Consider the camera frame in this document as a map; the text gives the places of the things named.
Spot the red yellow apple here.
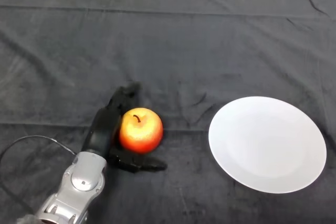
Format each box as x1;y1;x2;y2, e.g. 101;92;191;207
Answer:
119;107;164;155

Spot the black cloth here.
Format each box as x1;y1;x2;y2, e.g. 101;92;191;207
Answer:
0;0;336;224

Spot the thin black cable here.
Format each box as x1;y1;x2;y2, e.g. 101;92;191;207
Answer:
0;134;79;166

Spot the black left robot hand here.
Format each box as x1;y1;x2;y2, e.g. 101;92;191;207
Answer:
80;81;168;174

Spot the white round plate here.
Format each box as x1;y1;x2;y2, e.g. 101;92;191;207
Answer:
208;96;328;194

